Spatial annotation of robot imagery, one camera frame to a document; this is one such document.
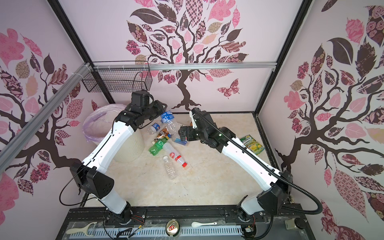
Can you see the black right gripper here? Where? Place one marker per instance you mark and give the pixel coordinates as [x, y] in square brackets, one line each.
[189, 130]

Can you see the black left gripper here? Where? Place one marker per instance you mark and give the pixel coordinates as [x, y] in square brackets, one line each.
[160, 109]

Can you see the Pocari Sweat bottle blue label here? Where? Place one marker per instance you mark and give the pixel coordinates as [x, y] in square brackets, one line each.
[169, 121]

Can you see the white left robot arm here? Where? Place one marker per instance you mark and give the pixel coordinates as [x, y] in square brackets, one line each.
[90, 174]

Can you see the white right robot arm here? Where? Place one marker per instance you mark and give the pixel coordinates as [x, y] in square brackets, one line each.
[274, 183]

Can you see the white bin with pink liner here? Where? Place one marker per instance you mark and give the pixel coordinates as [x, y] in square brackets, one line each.
[98, 124]

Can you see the clear Fiji water bottle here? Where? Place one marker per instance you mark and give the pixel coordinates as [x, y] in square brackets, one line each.
[177, 140]

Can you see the clear Pepsi bottle blue label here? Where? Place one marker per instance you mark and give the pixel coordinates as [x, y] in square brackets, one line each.
[154, 128]

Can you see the brown Nescafe bottle left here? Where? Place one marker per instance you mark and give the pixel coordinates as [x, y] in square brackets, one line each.
[164, 133]

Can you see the clear bottle red cap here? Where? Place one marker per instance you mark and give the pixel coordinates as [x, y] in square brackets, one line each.
[174, 154]

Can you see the green Sprite bottle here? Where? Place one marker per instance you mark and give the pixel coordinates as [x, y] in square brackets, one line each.
[158, 146]

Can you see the clear unlabelled bottle white cap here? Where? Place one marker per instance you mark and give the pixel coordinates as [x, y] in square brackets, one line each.
[171, 172]

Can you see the green Fox's candy bag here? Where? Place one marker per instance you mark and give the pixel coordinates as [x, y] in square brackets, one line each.
[252, 144]

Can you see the white plastic spoon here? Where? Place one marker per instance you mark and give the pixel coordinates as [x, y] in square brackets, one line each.
[198, 224]

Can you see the silver drink can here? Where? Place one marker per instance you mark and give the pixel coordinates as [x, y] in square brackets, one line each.
[173, 228]

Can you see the white vegetable peeler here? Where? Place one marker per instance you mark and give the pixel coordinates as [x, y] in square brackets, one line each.
[88, 230]

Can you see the small beige box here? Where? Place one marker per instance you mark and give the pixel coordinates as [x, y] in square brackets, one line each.
[290, 224]

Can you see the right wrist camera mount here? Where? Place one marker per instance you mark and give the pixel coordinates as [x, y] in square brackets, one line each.
[194, 118]

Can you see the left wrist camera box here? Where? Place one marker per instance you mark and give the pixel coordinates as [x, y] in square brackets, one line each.
[141, 98]

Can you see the black wire basket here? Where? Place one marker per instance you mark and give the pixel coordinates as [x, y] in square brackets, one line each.
[118, 77]

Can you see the white slotted cable duct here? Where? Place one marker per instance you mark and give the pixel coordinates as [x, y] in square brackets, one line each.
[155, 233]

